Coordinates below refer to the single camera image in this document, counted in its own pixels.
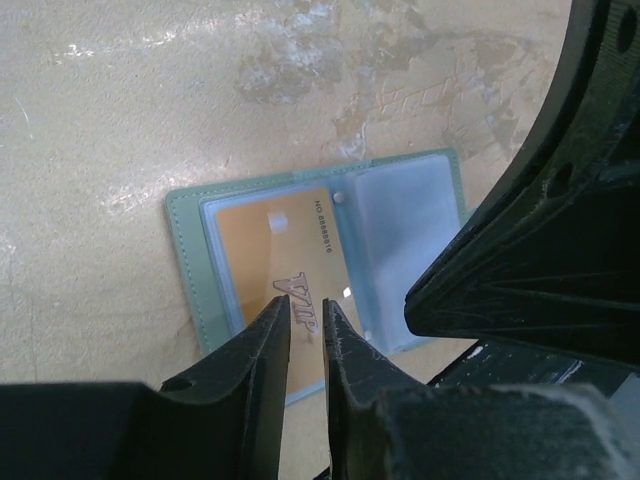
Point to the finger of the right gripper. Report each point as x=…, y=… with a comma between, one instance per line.
x=550, y=258

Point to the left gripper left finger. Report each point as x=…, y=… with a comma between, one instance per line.
x=222, y=418

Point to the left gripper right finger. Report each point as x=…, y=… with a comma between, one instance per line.
x=384, y=424

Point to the sage green card holder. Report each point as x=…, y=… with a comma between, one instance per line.
x=360, y=234

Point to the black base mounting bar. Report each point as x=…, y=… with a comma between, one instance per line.
x=493, y=363

